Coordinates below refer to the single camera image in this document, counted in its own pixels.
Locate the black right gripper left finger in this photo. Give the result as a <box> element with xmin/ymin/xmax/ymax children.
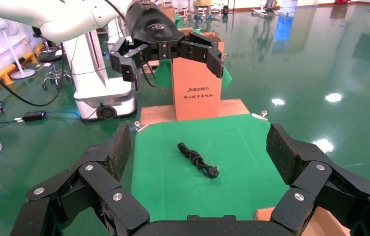
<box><xmin>10</xmin><ymin>124</ymin><xmax>151</xmax><ymax>236</ymax></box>

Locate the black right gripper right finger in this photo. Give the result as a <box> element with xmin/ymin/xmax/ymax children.
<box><xmin>266</xmin><ymin>123</ymin><xmax>370</xmax><ymax>236</ymax></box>

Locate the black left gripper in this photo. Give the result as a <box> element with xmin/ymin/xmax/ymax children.
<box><xmin>109</xmin><ymin>1</ymin><xmax>225</xmax><ymax>91</ymax></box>

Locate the black power cable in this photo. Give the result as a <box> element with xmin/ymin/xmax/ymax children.
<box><xmin>177</xmin><ymin>142</ymin><xmax>220</xmax><ymax>179</ymax></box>

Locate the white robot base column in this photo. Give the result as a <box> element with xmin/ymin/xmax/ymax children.
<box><xmin>62</xmin><ymin>19</ymin><xmax>137</xmax><ymax>121</ymax></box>

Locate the tall orange cardboard box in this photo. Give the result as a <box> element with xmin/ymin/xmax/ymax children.
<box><xmin>171</xmin><ymin>28</ymin><xmax>225</xmax><ymax>122</ymax></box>

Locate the flat open cardboard box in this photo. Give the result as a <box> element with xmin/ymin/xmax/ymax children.
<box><xmin>254</xmin><ymin>206</ymin><xmax>352</xmax><ymax>236</ymax></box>

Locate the silver binder clip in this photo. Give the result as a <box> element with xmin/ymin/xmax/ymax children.
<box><xmin>251</xmin><ymin>110</ymin><xmax>269</xmax><ymax>121</ymax></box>
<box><xmin>134</xmin><ymin>120</ymin><xmax>151</xmax><ymax>133</ymax></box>

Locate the green table cloth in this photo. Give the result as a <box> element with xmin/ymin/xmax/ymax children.
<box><xmin>130</xmin><ymin>114</ymin><xmax>290</xmax><ymax>222</ymax></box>

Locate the black power adapter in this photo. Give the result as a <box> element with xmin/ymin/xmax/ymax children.
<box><xmin>22</xmin><ymin>110</ymin><xmax>47</xmax><ymax>123</ymax></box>

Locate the black round stool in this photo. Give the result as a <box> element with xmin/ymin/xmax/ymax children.
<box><xmin>36</xmin><ymin>50</ymin><xmax>72</xmax><ymax>91</ymax></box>

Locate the white standing fan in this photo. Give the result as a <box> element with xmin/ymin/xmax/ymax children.
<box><xmin>0</xmin><ymin>19</ymin><xmax>36</xmax><ymax>81</ymax></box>

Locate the yellow floor barrier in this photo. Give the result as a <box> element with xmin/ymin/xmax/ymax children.
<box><xmin>0</xmin><ymin>44</ymin><xmax>46</xmax><ymax>87</ymax></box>

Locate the blue floor cable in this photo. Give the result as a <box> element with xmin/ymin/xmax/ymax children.
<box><xmin>45</xmin><ymin>110</ymin><xmax>82</xmax><ymax>120</ymax></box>

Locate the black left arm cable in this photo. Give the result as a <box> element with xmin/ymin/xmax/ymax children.
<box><xmin>0</xmin><ymin>42</ymin><xmax>65</xmax><ymax>108</ymax></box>

